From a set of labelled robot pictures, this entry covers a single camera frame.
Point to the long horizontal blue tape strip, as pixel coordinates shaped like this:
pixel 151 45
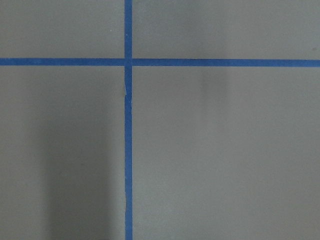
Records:
pixel 164 62

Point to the long vertical blue tape strip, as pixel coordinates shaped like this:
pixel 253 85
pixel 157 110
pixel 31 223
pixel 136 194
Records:
pixel 128 171

